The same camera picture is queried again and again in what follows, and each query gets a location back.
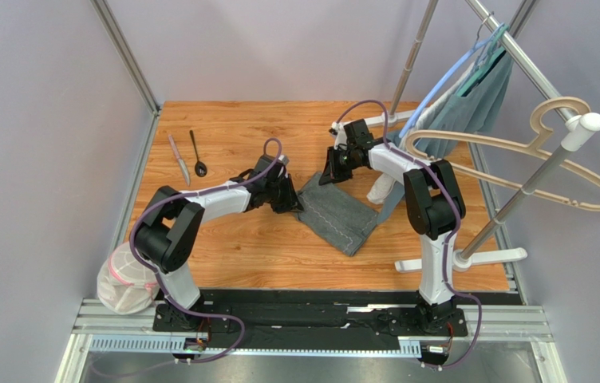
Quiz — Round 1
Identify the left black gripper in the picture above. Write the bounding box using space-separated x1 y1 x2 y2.
264 174 304 214

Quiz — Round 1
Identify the grey stitched cloth napkin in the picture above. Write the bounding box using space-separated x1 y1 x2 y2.
296 172 378 257

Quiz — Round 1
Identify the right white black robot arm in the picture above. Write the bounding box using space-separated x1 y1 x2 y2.
319 120 465 334

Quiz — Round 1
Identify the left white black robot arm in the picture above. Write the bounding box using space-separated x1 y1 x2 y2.
128 155 303 315

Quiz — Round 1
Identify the black spoon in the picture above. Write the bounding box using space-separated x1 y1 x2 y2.
189 130 207 177

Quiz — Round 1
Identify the teal hanging garment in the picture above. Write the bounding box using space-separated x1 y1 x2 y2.
367 38 513 225

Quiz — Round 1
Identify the white mesh laundry bag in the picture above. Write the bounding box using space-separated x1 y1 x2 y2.
97 242 159 315

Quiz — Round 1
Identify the wooden clothes hanger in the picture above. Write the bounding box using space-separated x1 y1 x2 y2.
404 97 600 212

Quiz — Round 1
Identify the blue clothes hanger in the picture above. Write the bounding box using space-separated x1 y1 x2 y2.
399 23 509 139

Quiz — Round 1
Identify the metal clothes rack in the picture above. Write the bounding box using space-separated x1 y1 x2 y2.
337 0 600 274

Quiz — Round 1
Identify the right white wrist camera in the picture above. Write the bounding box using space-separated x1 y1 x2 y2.
330 121 347 149

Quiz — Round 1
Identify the pink handled knife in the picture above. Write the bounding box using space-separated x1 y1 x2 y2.
168 134 191 186

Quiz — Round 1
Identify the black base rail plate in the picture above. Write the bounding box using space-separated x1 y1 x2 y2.
152 288 468 351

